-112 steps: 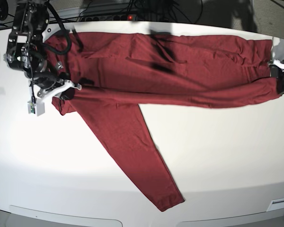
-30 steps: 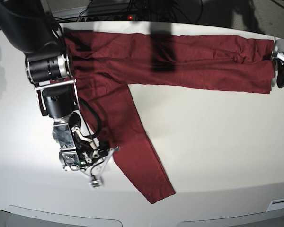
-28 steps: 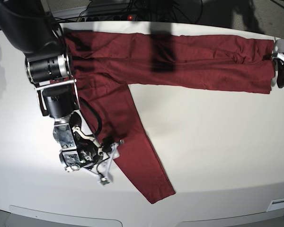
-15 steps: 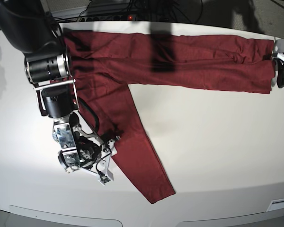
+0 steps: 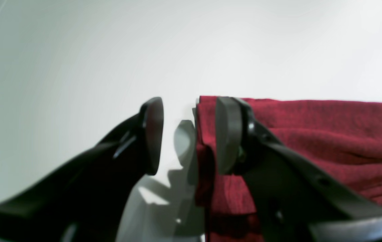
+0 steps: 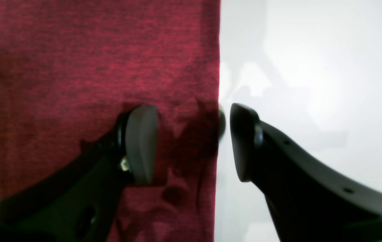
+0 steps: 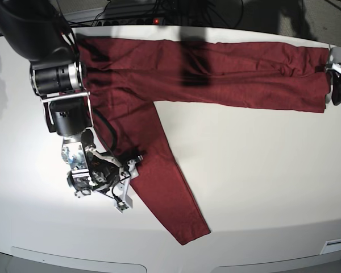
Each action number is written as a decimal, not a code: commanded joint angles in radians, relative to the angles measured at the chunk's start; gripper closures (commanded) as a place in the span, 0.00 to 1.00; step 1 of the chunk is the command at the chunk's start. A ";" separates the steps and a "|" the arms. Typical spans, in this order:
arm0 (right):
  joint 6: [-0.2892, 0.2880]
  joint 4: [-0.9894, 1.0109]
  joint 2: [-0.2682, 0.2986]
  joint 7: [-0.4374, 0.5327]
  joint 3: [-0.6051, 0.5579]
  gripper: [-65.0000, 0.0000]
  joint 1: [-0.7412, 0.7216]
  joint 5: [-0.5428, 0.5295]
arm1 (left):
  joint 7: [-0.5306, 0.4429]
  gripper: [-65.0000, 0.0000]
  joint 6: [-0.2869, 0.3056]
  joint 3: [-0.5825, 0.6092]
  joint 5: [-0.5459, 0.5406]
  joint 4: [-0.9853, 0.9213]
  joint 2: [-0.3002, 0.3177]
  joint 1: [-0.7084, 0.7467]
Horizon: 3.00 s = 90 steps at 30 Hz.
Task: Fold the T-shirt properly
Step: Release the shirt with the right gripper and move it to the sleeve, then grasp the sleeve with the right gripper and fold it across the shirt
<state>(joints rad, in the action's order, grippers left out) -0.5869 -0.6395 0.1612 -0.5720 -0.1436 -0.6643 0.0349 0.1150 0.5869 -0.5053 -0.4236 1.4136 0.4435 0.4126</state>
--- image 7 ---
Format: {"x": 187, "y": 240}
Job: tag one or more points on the power strip with red switch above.
{"x": 131, "y": 21}

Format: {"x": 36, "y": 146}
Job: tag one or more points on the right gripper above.
{"x": 100, "y": 172}

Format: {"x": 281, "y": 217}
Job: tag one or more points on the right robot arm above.
{"x": 38, "y": 31}

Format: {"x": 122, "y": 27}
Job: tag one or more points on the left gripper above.
{"x": 335, "y": 72}

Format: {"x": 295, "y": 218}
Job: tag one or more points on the dark red long-sleeve shirt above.
{"x": 127, "y": 77}

